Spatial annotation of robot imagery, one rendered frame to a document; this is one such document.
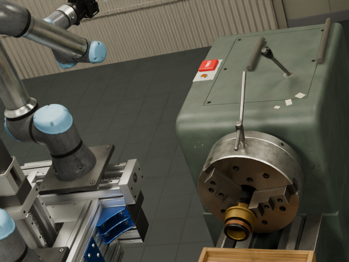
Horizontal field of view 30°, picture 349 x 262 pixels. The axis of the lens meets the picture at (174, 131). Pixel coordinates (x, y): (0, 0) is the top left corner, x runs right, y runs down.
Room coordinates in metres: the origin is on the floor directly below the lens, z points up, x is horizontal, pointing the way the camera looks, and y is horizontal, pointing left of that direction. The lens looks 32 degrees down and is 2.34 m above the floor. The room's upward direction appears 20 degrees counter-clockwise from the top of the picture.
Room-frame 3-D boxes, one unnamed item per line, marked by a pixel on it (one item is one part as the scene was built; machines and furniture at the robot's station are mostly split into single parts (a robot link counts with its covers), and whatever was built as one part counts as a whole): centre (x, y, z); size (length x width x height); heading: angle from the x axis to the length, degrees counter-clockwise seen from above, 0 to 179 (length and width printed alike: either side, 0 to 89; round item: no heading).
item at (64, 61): (2.18, 0.26, 1.46); 0.11 x 0.08 x 0.11; 46
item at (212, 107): (1.94, -0.35, 1.06); 0.59 x 0.48 x 0.39; 150
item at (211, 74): (2.06, -0.19, 1.23); 0.13 x 0.08 x 0.06; 150
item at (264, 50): (1.79, -0.35, 1.38); 0.04 x 0.03 x 0.05; 150
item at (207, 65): (2.09, -0.20, 1.26); 0.06 x 0.06 x 0.02; 60
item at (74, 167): (1.91, 0.36, 1.21); 0.15 x 0.15 x 0.10
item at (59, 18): (2.19, 0.28, 1.56); 0.11 x 0.08 x 0.09; 136
